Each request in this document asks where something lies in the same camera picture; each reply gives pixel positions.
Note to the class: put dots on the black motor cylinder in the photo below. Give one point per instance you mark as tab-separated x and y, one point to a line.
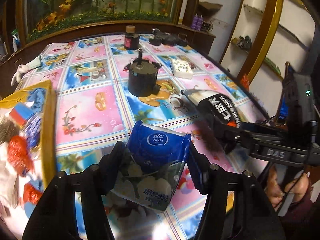
143	76

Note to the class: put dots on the white cloth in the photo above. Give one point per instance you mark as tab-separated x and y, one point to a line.
9	191

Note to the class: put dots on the white plush rabbit toy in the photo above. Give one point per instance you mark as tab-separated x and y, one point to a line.
24	68

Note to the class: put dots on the blue Vinda tissue pack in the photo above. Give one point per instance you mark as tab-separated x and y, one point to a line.
152	165

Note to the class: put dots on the brown steel wool scourer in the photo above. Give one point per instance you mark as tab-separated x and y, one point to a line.
7	130

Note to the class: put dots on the red haired doll head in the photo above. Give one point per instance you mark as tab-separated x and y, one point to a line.
31	194

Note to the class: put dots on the yellow cardboard box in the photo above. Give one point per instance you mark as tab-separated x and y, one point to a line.
14	220

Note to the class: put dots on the blue wrapped candy bag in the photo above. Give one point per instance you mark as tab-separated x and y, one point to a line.
32	131

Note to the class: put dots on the black snack bag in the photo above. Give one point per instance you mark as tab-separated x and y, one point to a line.
209	98

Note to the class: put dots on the blue cloth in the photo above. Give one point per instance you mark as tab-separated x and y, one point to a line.
37	96

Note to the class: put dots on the colourful patterned tablecloth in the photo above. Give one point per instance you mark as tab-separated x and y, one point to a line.
95	109

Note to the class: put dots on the black device on table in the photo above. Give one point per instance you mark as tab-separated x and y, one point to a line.
164	38

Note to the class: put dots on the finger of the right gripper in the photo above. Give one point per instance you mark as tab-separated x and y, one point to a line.
225	131

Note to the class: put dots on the blue red sponge pack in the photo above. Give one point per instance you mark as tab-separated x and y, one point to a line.
21	113

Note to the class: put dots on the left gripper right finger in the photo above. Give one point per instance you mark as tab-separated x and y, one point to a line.
199	168

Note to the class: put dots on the dark glass jar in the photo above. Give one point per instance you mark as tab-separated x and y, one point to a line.
131	40

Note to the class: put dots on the blue plush toy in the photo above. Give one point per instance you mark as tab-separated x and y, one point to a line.
28	208

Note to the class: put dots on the purple bottle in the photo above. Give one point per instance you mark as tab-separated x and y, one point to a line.
197	22

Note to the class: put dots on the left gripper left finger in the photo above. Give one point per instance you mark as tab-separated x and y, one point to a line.
109	167

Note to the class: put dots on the right hand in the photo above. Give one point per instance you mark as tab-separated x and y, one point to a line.
274	192

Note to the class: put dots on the flower landscape painting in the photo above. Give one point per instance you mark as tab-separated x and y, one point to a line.
38	18

